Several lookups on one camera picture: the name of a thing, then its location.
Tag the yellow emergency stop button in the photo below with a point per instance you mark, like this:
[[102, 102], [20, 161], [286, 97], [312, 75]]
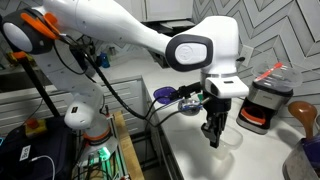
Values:
[[35, 127]]

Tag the purple plastic lid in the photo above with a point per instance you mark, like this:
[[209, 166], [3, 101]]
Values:
[[166, 95]]

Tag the speckled grey utensil holder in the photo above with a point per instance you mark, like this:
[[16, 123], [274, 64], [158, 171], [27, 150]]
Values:
[[303, 162]]

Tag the wooden plank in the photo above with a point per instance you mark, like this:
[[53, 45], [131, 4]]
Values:
[[129, 153]]

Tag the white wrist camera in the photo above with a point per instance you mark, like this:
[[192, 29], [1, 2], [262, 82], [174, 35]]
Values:
[[229, 87]]

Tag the grey bowl with blue packet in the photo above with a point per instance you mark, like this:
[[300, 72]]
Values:
[[189, 107]]

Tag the brown wooden spoon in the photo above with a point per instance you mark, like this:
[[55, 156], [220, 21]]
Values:
[[305, 113]]

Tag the black bag with white label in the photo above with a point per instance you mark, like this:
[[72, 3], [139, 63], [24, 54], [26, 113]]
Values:
[[40, 157]]

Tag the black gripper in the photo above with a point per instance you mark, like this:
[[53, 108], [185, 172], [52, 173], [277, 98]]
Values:
[[217, 111]]

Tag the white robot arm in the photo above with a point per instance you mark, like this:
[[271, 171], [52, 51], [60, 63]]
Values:
[[51, 34]]

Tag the clear container with red utensil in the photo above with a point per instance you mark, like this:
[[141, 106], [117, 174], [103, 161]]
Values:
[[282, 79]]

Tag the blue bottle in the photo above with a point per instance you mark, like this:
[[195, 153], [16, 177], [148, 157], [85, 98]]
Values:
[[104, 60]]

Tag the white wall outlet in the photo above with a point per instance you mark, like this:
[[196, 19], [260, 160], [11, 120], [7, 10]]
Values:
[[246, 52]]

